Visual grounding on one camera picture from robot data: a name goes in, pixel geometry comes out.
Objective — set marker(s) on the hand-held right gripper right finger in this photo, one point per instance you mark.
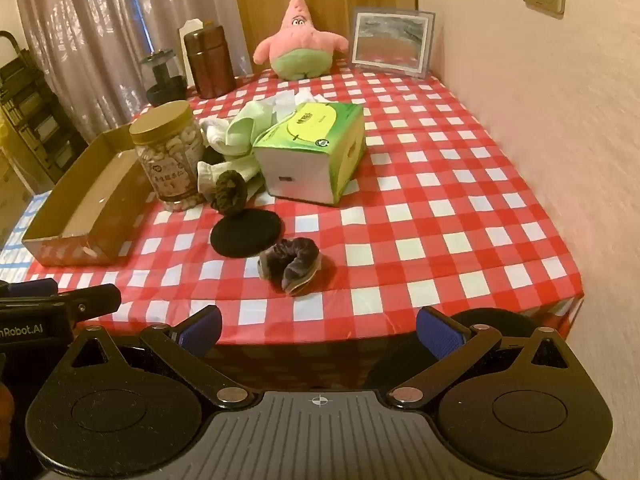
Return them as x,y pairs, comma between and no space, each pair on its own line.
440,335

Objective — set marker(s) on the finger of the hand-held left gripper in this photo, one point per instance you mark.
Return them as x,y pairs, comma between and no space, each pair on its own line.
97,300
35,287

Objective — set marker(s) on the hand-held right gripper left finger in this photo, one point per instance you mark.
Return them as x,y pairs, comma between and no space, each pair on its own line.
202,331

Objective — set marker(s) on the shallow cardboard box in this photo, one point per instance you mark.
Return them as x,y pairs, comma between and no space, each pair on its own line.
60,252

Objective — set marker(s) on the black round pad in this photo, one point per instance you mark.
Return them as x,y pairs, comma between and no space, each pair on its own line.
245,235

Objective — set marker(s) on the dark velvet scrunchie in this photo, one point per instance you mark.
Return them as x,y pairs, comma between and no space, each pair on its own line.
295,260

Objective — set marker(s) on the dark brown scrunchie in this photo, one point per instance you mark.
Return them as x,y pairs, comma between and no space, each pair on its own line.
230,195

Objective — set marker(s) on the pale sock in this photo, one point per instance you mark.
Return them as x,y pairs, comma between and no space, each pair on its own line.
210,172

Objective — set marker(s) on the green tissue pack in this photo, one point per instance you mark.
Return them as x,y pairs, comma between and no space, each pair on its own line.
310,160

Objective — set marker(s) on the pale green towel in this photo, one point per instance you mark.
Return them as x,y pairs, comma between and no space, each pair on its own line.
247,127

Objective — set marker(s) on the white cloth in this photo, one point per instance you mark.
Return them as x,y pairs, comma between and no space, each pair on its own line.
292,100

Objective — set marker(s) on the blue checkered tablecloth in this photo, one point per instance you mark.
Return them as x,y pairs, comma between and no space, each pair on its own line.
17,240

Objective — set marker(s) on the brown cardboard carton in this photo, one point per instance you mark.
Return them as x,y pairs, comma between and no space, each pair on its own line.
10,200

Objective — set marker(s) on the cashew nut jar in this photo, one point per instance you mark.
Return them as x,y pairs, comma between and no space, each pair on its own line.
170,170

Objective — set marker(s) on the black folding rack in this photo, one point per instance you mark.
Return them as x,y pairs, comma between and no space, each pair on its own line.
35,110

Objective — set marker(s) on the dark glass jar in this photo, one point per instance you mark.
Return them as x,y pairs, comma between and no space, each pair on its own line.
162,85

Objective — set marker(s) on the brown cylindrical canister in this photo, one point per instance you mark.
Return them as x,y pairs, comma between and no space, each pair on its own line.
210,65

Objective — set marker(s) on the patterned sheer curtain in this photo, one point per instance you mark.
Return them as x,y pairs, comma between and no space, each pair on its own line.
100,35

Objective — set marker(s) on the white wooden holder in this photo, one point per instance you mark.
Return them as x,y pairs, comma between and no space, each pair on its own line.
192,24

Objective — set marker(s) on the pink starfish plush toy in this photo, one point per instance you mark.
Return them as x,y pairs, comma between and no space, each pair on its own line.
300,45

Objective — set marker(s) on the clear picture frame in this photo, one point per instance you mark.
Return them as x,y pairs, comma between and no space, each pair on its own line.
390,42

